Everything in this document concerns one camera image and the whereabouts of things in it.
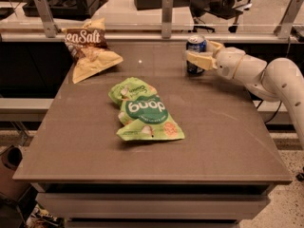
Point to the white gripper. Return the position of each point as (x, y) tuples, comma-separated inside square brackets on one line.
[(228, 63)]

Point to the blue pepsi can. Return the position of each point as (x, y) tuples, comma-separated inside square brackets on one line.
[(195, 43)]

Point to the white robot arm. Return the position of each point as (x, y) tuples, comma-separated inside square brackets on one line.
[(280, 80)]

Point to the black office chair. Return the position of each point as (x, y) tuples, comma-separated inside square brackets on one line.
[(225, 9)]

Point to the green popcorn bag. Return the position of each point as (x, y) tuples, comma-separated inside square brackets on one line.
[(142, 113)]

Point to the sea salt chips bag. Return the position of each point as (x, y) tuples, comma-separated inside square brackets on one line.
[(89, 50)]

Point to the black box on floor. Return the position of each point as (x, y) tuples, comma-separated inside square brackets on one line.
[(74, 9)]

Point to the white drawer front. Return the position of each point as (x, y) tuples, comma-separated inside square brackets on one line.
[(152, 206)]

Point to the middle metal glass bracket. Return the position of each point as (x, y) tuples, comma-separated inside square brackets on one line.
[(166, 18)]

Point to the metal glass bracket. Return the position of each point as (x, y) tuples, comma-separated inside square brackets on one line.
[(284, 28), (50, 28), (166, 18)]

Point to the right metal glass bracket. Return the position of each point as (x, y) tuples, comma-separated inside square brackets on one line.
[(284, 28)]

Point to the left metal glass bracket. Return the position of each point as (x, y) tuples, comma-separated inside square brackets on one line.
[(50, 28)]

